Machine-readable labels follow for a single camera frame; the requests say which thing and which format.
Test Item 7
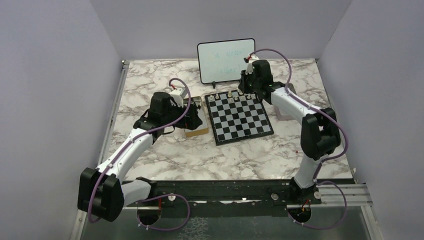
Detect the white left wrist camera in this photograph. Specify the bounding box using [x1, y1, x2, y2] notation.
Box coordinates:
[169, 87, 188, 107]

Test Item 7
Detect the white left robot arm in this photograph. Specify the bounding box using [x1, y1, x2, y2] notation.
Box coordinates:
[77, 91, 203, 222]

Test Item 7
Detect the small whiteboard on stand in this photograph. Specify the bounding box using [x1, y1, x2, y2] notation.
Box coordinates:
[196, 38, 256, 85]

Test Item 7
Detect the pile of black chess pieces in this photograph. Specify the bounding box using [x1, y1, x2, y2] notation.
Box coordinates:
[193, 102, 202, 111]

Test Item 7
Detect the black silver chessboard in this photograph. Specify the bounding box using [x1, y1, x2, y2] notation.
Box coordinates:
[204, 90, 274, 146]

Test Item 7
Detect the gold tin tray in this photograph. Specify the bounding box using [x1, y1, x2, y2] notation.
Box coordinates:
[184, 96, 209, 138]

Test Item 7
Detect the pink tin tray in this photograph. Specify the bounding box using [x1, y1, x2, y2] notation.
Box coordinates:
[274, 96, 296, 121]

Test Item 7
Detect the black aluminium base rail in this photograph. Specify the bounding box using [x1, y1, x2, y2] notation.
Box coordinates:
[79, 178, 374, 220]

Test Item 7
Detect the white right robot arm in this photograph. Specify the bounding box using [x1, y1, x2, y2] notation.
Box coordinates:
[238, 56, 341, 204]

